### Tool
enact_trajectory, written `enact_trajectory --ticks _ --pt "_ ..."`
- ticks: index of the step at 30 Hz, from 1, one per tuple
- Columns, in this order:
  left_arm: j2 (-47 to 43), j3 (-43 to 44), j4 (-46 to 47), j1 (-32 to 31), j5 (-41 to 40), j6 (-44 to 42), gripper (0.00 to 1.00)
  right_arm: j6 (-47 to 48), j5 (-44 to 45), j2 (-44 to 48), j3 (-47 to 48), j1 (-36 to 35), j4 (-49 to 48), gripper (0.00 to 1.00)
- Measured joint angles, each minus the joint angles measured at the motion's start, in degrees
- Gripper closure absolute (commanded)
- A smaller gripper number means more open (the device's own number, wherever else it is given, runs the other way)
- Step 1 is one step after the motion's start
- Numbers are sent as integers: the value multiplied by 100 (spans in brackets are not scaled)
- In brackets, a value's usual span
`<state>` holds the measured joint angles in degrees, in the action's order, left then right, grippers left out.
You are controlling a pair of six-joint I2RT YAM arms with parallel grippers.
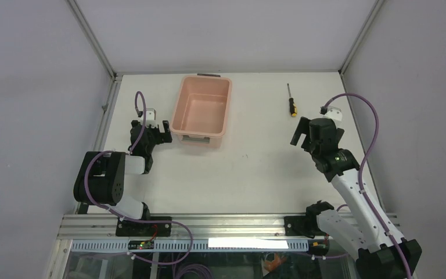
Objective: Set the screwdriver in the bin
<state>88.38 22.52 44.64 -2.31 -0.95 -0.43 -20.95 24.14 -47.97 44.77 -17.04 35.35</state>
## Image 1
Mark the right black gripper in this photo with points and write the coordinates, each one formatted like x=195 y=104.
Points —
x=303 y=128

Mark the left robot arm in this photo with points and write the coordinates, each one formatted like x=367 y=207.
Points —
x=101 y=180

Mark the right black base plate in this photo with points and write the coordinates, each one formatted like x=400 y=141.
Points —
x=300 y=226

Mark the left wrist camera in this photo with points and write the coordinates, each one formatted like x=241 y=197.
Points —
x=148 y=118

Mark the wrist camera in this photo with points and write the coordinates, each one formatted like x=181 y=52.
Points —
x=331 y=112
x=148 y=118

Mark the white slotted cable duct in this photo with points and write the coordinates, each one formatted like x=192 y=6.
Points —
x=219 y=244

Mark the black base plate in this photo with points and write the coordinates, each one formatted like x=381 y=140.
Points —
x=300 y=226
x=127 y=228

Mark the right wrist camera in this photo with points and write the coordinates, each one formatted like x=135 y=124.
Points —
x=331 y=112

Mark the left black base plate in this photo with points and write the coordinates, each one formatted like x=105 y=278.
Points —
x=127 y=228

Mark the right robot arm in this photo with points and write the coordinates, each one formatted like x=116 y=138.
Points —
x=378 y=247

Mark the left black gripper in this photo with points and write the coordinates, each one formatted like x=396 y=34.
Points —
x=159 y=136

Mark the black yellow screwdriver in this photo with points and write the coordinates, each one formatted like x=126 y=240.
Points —
x=292 y=105

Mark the aluminium front rail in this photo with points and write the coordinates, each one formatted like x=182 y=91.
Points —
x=201 y=226

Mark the orange object under table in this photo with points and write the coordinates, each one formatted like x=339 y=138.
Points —
x=273 y=260

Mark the pink plastic bin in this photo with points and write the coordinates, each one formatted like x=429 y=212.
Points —
x=201 y=111

